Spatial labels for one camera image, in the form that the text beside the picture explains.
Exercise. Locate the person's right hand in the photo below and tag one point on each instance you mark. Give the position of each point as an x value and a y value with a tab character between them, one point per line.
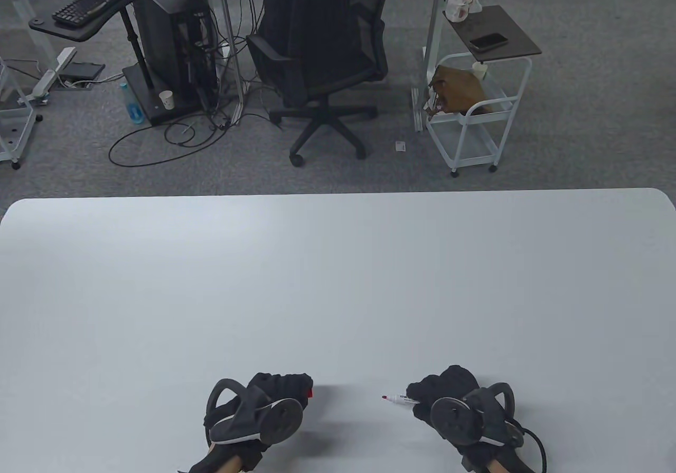
449	383

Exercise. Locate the person's left hand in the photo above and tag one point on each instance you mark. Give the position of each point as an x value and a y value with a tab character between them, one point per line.
269	388

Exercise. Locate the person's left fingers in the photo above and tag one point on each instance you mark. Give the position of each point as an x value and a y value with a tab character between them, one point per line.
285	386

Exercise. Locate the person's right fingers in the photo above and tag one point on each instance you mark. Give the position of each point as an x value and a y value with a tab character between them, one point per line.
443	380

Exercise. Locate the white marker with red tip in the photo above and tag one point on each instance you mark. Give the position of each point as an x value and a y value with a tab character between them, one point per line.
398	399

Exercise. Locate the person's left forearm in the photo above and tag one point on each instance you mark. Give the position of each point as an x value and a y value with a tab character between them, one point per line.
224	460

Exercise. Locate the person's right forearm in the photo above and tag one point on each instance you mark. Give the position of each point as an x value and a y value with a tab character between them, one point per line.
499	462

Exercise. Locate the black left wrist tracker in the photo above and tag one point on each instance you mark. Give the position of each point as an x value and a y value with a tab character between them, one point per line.
282	420

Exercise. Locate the black wrist tracker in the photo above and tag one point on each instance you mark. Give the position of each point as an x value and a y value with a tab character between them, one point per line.
454	415
282	420

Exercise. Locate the black right wrist tracker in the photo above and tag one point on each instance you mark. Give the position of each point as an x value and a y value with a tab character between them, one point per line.
454	415

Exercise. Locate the brown bag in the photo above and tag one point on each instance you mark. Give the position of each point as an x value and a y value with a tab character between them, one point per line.
459	90

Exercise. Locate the white paper cup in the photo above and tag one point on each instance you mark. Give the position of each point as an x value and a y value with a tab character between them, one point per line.
167	100

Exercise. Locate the small white cup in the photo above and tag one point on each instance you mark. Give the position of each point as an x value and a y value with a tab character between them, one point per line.
479	71

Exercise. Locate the blue water bottle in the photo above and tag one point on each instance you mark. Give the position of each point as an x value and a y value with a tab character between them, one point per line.
132	104

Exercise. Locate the black smartphone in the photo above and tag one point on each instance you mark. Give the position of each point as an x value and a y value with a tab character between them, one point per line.
488	41

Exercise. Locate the white rolling cart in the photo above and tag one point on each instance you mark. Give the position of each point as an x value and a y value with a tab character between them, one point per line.
496	32

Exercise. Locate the black mesh office chair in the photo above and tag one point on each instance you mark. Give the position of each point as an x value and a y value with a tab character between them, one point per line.
317	24

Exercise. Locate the black computer tower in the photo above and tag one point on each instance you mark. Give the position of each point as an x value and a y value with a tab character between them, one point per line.
163	35

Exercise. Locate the flat black box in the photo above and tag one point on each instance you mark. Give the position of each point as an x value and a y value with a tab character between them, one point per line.
82	71

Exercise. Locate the white metal rack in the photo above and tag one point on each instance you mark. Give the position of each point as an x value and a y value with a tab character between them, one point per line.
16	124

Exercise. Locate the white power strip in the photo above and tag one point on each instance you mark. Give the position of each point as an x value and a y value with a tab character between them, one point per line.
53	72

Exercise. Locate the black keyboard stand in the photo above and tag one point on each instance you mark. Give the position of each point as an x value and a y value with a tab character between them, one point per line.
79	32

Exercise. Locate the black keyboard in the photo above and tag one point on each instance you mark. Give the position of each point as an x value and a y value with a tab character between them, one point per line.
92	0

